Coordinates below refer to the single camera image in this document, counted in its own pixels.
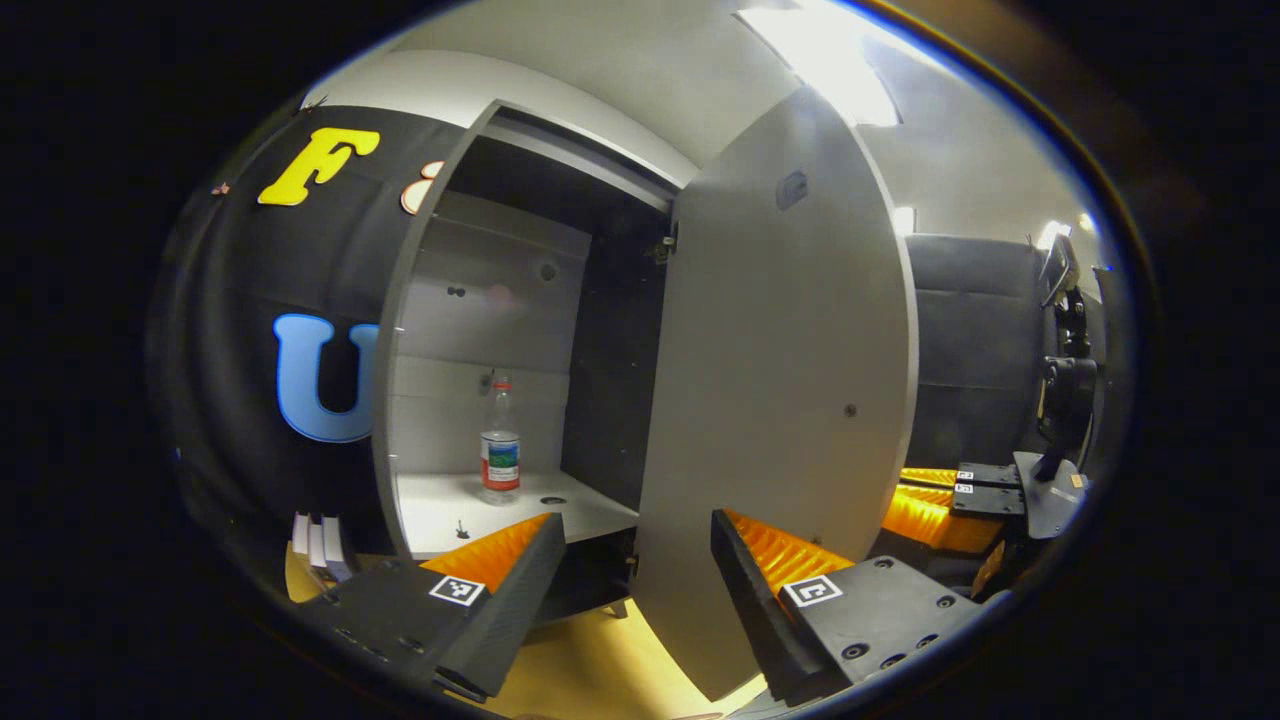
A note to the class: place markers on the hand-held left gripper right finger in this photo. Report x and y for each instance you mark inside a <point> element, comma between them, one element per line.
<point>745,600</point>

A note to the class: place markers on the beige cabinet door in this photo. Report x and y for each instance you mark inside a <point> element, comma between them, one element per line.
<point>780,400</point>

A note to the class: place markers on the dark grey cabinet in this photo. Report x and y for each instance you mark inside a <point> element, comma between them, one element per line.
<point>480,300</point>

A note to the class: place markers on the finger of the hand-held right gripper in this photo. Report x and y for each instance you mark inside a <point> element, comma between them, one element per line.
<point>990,474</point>
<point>990,500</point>

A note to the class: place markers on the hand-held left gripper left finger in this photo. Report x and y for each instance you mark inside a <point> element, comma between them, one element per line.
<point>520,600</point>

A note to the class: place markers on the large ceiling light panel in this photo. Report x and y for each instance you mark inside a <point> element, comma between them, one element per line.
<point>830,60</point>

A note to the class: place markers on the clear plastic bottle red cap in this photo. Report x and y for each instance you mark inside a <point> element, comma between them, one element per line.
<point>500,450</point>

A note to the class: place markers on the small ceiling light panel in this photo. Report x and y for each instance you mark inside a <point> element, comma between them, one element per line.
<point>1054,235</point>
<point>904,222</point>

